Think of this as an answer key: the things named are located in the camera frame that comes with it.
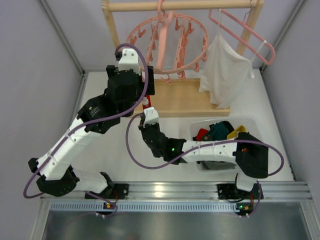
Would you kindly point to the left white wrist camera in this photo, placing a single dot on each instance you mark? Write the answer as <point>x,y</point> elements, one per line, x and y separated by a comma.
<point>129,61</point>

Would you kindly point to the white hanging garment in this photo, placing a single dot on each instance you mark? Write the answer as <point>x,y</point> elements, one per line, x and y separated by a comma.
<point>225,73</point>

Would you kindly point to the pink round clip hanger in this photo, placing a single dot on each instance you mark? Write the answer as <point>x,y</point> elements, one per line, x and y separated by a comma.
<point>178,42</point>

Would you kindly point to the pink clothes hanger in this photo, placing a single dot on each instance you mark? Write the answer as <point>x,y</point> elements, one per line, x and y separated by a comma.
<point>248,31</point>

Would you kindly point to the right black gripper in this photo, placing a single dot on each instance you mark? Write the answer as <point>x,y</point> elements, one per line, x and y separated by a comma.
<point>146,126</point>

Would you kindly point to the wooden clothes rack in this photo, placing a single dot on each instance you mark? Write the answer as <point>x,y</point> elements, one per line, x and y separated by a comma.
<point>179,98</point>

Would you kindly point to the white plastic basket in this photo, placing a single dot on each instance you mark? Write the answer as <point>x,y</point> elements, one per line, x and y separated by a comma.
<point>223,167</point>

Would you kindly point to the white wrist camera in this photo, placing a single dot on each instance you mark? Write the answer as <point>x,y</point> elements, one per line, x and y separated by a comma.
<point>129,61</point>
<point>151,116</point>

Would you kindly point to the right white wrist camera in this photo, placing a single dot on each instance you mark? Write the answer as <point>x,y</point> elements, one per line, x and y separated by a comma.
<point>151,116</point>

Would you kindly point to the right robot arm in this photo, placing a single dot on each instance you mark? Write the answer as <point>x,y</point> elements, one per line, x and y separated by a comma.
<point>245,152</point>

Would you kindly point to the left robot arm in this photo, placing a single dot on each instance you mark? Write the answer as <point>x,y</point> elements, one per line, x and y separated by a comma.
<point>56,176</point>

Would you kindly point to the yellow sock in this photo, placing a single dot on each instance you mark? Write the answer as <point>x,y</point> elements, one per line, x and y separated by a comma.
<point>234,133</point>

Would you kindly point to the aluminium mounting rail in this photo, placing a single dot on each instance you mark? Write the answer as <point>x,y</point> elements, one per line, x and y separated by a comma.
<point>182,197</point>

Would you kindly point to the red santa sock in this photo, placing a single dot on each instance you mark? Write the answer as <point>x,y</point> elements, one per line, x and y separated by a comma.
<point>200,135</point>

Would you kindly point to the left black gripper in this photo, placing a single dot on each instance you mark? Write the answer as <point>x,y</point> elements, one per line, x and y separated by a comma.
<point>150,80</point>

